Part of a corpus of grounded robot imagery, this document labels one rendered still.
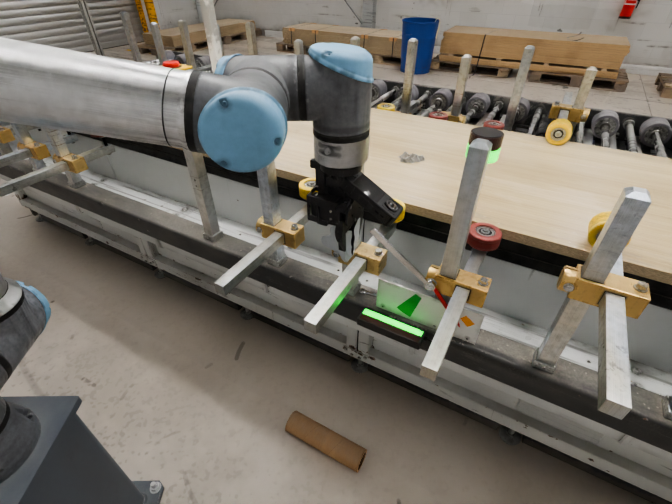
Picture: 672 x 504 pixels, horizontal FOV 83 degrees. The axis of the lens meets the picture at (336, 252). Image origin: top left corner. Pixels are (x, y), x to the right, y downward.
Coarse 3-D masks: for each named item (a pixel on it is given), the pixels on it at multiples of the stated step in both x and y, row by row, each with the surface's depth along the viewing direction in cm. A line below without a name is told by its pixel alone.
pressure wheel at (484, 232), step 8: (472, 224) 94; (480, 224) 94; (488, 224) 94; (472, 232) 92; (480, 232) 92; (488, 232) 92; (496, 232) 92; (472, 240) 92; (480, 240) 90; (488, 240) 89; (496, 240) 90; (480, 248) 91; (488, 248) 91; (496, 248) 92
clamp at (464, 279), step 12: (432, 264) 88; (432, 276) 86; (444, 276) 85; (456, 276) 85; (468, 276) 85; (480, 276) 85; (444, 288) 86; (468, 288) 82; (480, 288) 82; (468, 300) 84; (480, 300) 83
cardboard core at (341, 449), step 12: (288, 420) 140; (300, 420) 140; (312, 420) 141; (288, 432) 141; (300, 432) 138; (312, 432) 137; (324, 432) 136; (312, 444) 136; (324, 444) 134; (336, 444) 133; (348, 444) 133; (336, 456) 132; (348, 456) 131; (360, 456) 130
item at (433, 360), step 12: (480, 252) 93; (468, 264) 89; (480, 264) 90; (456, 288) 83; (456, 300) 80; (456, 312) 77; (444, 324) 75; (456, 324) 75; (444, 336) 72; (432, 348) 70; (444, 348) 70; (432, 360) 68; (420, 372) 69; (432, 372) 67
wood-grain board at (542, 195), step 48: (288, 144) 136; (384, 144) 136; (432, 144) 136; (528, 144) 136; (576, 144) 136; (432, 192) 109; (480, 192) 109; (528, 192) 109; (576, 192) 109; (528, 240) 92; (576, 240) 90
